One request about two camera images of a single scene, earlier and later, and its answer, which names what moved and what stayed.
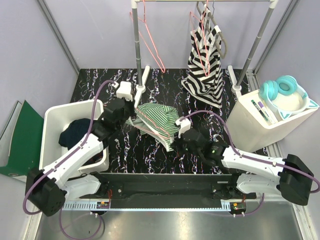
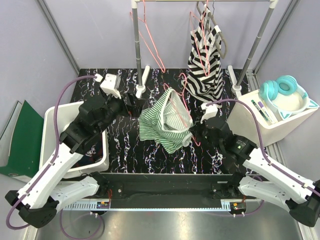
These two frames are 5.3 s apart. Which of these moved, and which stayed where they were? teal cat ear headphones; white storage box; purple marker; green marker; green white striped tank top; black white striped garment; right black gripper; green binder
Moved: right black gripper; green white striped tank top
Stayed: purple marker; green binder; black white striped garment; teal cat ear headphones; green marker; white storage box
